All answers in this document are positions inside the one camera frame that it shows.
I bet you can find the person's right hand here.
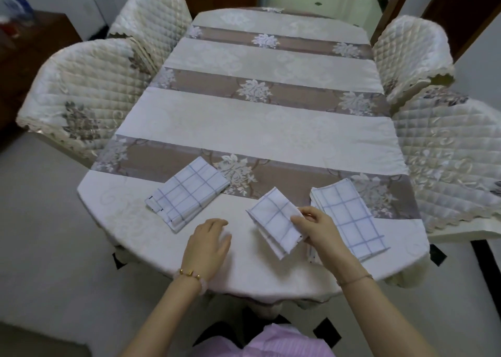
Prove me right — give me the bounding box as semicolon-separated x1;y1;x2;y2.
290;206;365;285

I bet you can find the person's left hand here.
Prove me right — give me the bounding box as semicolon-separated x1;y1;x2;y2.
182;218;232;284

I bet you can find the small white checked cloth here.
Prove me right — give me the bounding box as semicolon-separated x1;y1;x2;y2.
245;187;305;260

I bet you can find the person's right forearm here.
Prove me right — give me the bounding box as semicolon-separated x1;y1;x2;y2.
337;276;440;357

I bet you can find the person's left forearm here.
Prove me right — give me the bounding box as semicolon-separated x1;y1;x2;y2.
121;278;204;357

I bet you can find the stack of white checked cloths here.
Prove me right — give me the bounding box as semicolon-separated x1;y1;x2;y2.
307;178;391;263

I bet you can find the striped floral beige tablecloth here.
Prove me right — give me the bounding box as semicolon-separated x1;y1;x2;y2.
77;7;431;311

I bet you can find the pink striped garment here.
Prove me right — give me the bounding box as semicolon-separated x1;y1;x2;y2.
191;323;334;357

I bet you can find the large quilted cream chair cover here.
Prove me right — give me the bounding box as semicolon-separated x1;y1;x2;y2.
391;86;501;235
16;37;158;166

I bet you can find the small quilted cream chair cover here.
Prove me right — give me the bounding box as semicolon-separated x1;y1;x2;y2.
371;15;456;107
106;0;193;72

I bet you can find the dark wooden cabinet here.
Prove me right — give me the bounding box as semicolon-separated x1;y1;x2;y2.
0;10;83;147

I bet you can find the clear blue plastic bottle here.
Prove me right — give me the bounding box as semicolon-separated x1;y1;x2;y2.
0;0;37;28

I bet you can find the pink bead bracelet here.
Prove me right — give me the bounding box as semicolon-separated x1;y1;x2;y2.
173;267;208;296

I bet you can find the thin cord bracelet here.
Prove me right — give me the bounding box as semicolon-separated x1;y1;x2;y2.
336;274;374;288

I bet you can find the brown wooden door frame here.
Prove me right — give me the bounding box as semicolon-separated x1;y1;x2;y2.
369;0;420;45

